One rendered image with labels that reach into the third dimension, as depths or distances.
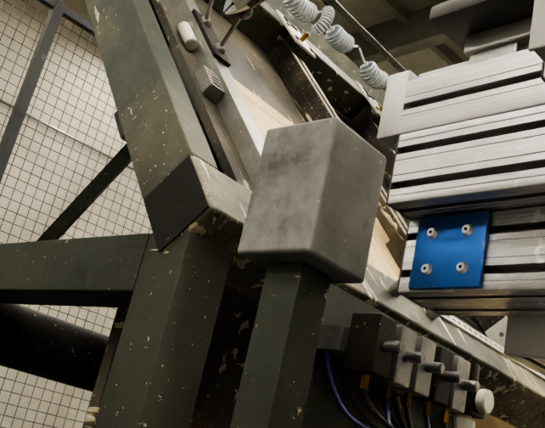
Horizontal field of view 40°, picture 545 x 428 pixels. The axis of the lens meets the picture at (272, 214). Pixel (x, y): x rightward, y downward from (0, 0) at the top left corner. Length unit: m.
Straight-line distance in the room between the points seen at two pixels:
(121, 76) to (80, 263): 0.36
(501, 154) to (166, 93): 0.61
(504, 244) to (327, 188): 0.22
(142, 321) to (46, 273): 0.29
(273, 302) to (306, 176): 0.16
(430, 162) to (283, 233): 0.20
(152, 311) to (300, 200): 0.27
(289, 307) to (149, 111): 0.48
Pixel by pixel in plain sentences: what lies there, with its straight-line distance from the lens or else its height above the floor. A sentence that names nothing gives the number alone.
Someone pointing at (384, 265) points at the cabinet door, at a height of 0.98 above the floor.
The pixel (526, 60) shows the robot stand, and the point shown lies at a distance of 0.85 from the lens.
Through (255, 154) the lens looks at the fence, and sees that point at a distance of 1.41.
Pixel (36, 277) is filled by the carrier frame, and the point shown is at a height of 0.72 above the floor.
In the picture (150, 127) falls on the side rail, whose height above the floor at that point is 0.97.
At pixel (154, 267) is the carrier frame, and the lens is 1.07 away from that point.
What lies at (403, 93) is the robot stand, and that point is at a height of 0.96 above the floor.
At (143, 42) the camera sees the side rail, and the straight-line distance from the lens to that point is 1.38.
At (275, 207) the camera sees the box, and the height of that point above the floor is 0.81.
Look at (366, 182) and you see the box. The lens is 0.98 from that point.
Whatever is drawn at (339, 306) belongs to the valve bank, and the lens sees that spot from 1.24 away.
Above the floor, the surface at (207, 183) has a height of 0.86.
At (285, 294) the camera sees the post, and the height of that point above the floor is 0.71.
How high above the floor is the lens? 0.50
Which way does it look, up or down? 19 degrees up
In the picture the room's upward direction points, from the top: 13 degrees clockwise
